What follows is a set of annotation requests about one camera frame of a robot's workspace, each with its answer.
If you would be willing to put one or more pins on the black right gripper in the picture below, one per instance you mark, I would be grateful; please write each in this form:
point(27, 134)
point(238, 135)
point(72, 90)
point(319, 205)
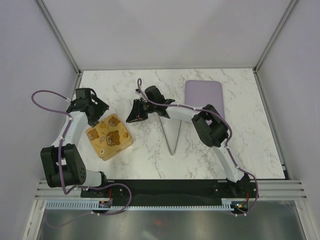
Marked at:
point(136, 114)

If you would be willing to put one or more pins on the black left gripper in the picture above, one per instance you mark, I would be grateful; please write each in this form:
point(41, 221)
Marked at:
point(101, 108)

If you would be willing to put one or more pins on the silver tin lid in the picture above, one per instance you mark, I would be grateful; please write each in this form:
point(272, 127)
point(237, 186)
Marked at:
point(109, 137)

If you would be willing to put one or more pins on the metal tongs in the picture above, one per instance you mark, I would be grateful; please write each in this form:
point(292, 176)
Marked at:
point(171, 130)

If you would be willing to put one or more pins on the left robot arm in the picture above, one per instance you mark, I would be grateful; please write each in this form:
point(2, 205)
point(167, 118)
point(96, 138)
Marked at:
point(62, 163)

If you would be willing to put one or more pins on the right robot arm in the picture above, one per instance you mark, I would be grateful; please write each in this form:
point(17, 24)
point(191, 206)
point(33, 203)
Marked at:
point(212, 130)

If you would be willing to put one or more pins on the lilac plastic tray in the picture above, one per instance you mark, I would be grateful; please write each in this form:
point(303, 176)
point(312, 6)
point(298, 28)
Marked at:
point(199, 93)

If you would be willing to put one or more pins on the left aluminium frame post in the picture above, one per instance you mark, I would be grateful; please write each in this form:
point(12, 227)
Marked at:
point(57, 34)

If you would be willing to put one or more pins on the aluminium frame post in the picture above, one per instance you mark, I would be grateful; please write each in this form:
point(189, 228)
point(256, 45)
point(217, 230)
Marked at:
point(275, 34)
point(57, 34)

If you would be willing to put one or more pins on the white slotted cable duct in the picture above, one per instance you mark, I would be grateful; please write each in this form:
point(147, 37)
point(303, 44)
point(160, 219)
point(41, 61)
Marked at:
point(99, 205)

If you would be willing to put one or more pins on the right aluminium frame post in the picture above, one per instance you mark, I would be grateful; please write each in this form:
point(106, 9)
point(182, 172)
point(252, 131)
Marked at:
point(275, 34)

